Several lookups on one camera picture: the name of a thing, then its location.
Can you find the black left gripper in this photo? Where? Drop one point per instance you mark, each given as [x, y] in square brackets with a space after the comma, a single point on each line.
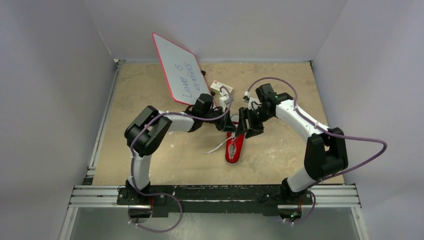
[225, 124]

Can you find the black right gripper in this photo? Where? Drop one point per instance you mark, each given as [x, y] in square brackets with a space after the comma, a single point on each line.
[252, 120]

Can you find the white shoelace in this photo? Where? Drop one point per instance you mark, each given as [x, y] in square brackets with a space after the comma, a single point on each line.
[218, 147]

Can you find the red canvas sneaker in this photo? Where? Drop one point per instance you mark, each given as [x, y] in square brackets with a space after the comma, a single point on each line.
[232, 160]

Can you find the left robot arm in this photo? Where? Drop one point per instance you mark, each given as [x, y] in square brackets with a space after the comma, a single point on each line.
[145, 134]

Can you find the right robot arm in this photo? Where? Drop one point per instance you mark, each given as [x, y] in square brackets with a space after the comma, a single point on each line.
[325, 152]

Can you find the small white green box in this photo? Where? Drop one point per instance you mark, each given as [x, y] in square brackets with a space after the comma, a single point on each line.
[220, 88]

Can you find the pink framed whiteboard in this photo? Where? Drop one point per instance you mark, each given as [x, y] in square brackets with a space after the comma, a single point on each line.
[181, 69]

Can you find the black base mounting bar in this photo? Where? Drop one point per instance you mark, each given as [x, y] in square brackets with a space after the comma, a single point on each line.
[265, 199]

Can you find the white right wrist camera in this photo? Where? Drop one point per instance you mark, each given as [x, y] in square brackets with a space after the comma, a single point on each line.
[252, 102]

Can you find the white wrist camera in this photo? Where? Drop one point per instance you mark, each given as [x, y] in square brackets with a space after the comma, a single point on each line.
[252, 102]
[225, 101]

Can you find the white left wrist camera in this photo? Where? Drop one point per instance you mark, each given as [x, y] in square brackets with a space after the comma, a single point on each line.
[225, 101]

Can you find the aluminium rail frame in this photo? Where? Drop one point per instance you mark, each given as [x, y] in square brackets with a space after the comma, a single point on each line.
[183, 159]

